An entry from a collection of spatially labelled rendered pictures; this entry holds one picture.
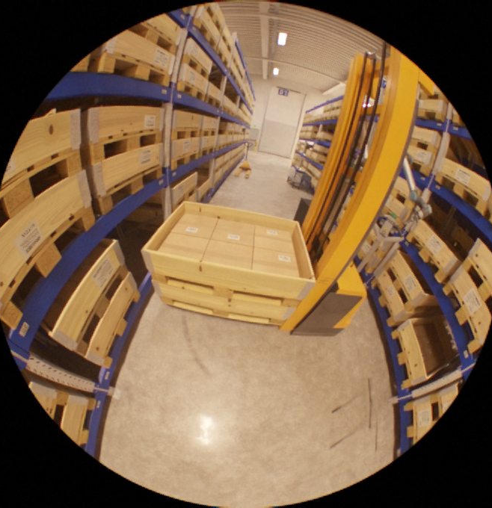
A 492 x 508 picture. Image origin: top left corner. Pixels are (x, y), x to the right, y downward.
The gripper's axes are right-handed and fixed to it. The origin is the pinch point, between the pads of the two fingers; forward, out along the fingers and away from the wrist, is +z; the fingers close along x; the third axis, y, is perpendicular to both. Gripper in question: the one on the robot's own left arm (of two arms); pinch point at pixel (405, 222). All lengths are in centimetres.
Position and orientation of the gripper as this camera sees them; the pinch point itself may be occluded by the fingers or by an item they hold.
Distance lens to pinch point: 189.4
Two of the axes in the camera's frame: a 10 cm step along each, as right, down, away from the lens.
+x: 7.1, -0.9, 7.0
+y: 3.4, 9.1, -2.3
